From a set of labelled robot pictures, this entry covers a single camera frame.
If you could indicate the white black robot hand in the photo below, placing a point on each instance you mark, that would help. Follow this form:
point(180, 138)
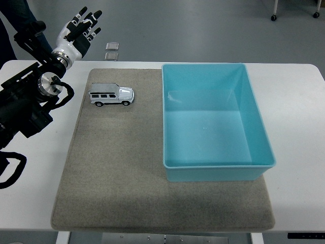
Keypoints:
point(67, 44)

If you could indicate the white toy car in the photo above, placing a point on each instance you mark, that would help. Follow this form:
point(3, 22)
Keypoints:
point(111, 95)

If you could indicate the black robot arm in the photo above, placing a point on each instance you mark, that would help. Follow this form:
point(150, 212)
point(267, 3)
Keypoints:
point(15, 111)

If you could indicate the blue plastic box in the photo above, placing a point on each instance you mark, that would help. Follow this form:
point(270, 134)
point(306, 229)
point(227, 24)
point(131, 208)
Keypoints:
point(208, 132)

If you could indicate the silver square floor plate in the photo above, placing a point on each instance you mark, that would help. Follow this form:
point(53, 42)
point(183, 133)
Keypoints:
point(111, 56)
point(112, 46)

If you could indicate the person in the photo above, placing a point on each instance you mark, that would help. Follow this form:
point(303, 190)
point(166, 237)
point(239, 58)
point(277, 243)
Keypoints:
point(15, 10)

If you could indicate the grey-brown felt mat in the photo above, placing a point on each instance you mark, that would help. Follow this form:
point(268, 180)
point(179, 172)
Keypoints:
point(114, 152)

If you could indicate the white table leg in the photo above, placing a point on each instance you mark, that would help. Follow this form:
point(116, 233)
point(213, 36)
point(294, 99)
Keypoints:
point(257, 239)
point(62, 238)

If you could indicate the white cart leg with caster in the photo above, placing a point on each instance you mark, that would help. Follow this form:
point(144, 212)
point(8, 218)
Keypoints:
point(316, 14)
point(274, 15)

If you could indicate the grey metal plate with screws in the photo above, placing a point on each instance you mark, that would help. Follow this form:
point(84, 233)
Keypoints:
point(165, 239)

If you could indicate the black table control panel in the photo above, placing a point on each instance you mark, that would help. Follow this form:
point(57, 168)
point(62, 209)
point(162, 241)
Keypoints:
point(306, 236)

